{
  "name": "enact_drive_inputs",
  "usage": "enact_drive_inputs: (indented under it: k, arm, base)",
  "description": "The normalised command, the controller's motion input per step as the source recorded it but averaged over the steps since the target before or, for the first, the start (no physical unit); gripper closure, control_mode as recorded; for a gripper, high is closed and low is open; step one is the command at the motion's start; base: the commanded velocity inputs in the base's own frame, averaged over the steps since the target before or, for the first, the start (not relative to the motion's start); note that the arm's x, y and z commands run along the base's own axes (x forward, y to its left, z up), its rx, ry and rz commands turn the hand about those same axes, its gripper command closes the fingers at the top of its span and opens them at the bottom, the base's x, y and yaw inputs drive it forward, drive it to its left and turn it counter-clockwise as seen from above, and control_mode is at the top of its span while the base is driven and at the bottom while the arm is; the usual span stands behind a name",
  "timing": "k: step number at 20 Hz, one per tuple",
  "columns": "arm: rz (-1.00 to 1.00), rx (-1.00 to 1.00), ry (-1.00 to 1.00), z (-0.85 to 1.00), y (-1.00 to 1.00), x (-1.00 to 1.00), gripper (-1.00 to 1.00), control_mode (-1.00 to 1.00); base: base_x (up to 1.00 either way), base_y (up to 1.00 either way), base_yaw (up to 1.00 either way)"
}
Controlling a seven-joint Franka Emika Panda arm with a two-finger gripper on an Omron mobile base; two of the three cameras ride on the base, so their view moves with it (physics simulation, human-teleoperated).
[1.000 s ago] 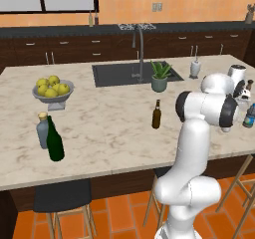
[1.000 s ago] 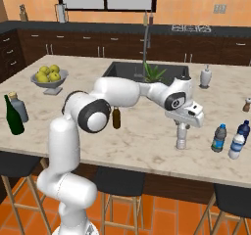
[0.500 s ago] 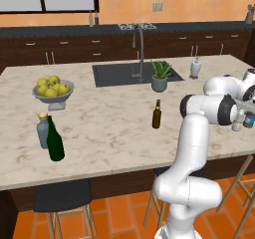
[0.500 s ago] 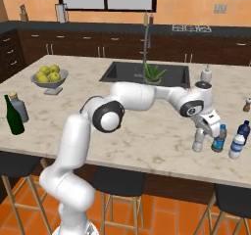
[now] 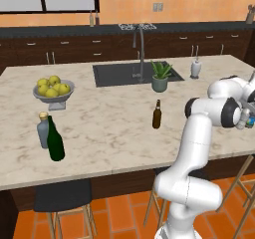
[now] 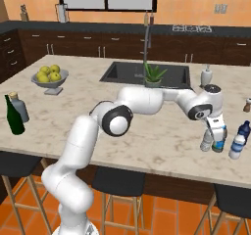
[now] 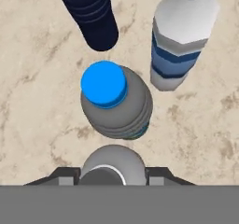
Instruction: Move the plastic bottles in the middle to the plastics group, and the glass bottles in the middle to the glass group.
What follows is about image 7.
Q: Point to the grey bottle with blue cap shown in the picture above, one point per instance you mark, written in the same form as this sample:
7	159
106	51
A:
124	115

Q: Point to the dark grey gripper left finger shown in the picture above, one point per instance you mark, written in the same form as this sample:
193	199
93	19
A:
62	175

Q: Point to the dark navy bottle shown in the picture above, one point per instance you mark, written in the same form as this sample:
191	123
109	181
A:
93	16

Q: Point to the grey round-topped bottle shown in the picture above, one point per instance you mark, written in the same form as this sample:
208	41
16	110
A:
115	160

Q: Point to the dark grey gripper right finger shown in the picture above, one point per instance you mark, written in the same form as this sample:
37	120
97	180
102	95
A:
161	175

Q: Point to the white bottle with blue bands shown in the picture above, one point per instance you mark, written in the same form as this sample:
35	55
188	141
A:
180	34

